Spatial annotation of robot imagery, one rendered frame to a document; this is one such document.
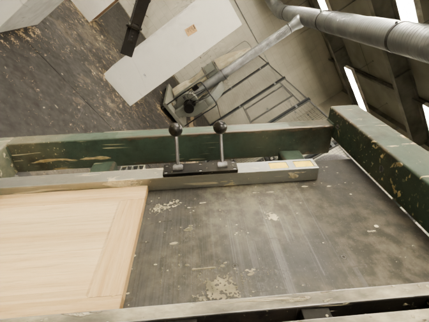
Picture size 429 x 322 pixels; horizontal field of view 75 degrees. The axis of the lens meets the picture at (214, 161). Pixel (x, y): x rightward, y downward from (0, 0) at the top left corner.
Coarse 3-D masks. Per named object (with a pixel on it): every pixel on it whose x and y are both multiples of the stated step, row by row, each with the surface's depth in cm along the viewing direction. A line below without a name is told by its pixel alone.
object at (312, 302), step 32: (384, 288) 41; (416, 288) 40; (0, 320) 38; (32, 320) 38; (64, 320) 38; (96, 320) 38; (128, 320) 38; (160, 320) 38; (192, 320) 38; (224, 320) 39; (256, 320) 39; (288, 320) 40; (320, 320) 37; (352, 320) 37; (384, 320) 37; (416, 320) 37
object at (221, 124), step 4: (220, 120) 74; (216, 124) 74; (220, 124) 73; (224, 124) 74; (216, 128) 74; (220, 128) 73; (224, 128) 74; (216, 132) 74; (220, 132) 74; (224, 132) 75; (220, 136) 75; (220, 140) 75; (220, 144) 75; (220, 148) 75; (220, 152) 75; (220, 156) 75; (220, 160) 75; (220, 164) 74; (224, 164) 74
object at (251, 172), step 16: (288, 160) 79; (304, 160) 78; (32, 176) 75; (48, 176) 75; (64, 176) 75; (80, 176) 74; (96, 176) 74; (112, 176) 74; (128, 176) 74; (144, 176) 74; (160, 176) 73; (176, 176) 73; (192, 176) 73; (208, 176) 74; (224, 176) 74; (240, 176) 75; (256, 176) 75; (272, 176) 75; (288, 176) 76; (304, 176) 76; (0, 192) 72; (16, 192) 72; (32, 192) 72
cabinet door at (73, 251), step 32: (64, 192) 72; (96, 192) 72; (128, 192) 71; (0, 224) 63; (32, 224) 62; (64, 224) 62; (96, 224) 62; (128, 224) 61; (0, 256) 55; (32, 256) 55; (64, 256) 54; (96, 256) 54; (128, 256) 54; (0, 288) 49; (32, 288) 49; (64, 288) 48; (96, 288) 48
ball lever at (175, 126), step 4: (172, 124) 73; (176, 124) 73; (172, 128) 73; (176, 128) 73; (180, 128) 73; (172, 132) 73; (176, 132) 73; (180, 132) 74; (176, 136) 74; (176, 140) 74; (176, 144) 74; (176, 148) 74; (176, 152) 74; (176, 156) 74; (176, 160) 74; (176, 164) 74; (180, 164) 74; (176, 168) 74; (180, 168) 74
